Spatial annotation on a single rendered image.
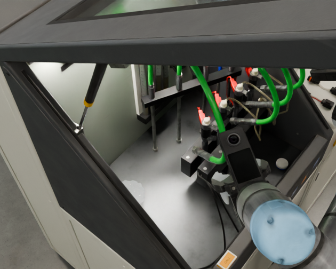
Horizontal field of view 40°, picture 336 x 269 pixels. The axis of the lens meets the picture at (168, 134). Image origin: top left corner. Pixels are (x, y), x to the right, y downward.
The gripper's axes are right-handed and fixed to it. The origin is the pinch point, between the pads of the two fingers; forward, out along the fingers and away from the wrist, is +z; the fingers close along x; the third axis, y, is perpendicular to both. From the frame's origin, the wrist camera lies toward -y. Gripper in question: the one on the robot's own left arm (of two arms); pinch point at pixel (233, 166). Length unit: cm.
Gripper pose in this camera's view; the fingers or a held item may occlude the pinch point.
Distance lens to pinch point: 93.6
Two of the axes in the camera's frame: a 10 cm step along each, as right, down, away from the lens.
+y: 3.7, 9.2, 1.3
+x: 9.3, -3.7, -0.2
